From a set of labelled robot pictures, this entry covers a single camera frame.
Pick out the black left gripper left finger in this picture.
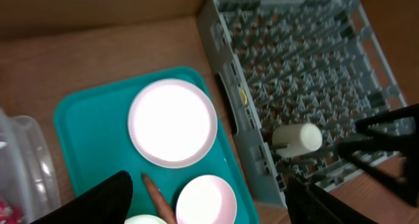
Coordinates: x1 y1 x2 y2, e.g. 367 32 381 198
32 170 134 224

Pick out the large white plate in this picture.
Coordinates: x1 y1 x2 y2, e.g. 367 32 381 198
127 79 218 169

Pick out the white paper cup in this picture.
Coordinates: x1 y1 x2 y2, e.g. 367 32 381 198
270 123 323 158

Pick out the clear plastic bin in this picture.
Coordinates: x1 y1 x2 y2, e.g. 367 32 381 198
1 111 61 223

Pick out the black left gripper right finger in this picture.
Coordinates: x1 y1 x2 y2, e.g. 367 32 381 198
285 177 376 224

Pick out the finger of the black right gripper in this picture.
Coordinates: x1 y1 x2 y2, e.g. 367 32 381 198
337 135 418 207
355 104 418 136

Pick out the teal plastic tray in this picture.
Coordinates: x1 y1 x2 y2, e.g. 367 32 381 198
54 67 259 223

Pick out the red snack wrapper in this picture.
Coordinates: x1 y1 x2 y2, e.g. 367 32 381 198
0 199 23 224

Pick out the grey dishwasher rack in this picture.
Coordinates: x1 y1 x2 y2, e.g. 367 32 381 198
198 0 406 208

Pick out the yellow plastic spoon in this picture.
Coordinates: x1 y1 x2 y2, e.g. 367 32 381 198
238 88 248 105

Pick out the white bowl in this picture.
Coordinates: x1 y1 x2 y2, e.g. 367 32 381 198
124 214 167 224

